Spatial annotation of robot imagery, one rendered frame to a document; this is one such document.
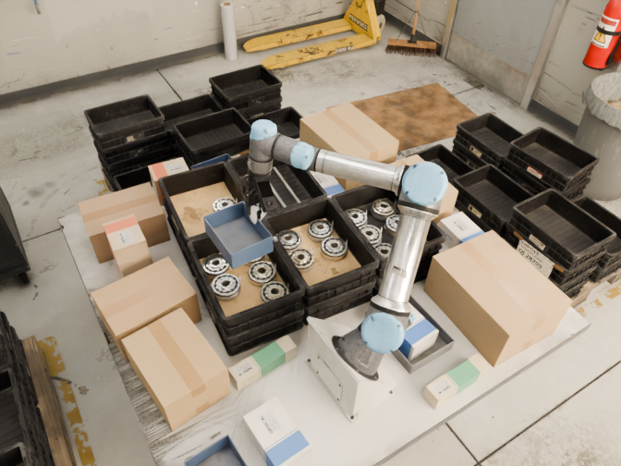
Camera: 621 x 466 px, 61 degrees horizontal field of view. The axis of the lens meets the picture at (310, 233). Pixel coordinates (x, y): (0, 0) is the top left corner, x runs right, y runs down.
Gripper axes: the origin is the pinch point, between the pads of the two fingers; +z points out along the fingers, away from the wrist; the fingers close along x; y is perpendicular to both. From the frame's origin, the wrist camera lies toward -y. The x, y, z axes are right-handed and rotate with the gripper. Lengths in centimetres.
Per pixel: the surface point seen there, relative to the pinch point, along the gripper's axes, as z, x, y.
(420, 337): 28, -42, -48
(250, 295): 30.4, 2.3, -4.9
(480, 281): 13, -68, -44
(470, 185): 52, -162, 39
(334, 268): 25.7, -30.5, -8.6
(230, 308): 31.6, 10.9, -6.7
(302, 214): 19.9, -30.8, 17.8
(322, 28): 72, -233, 316
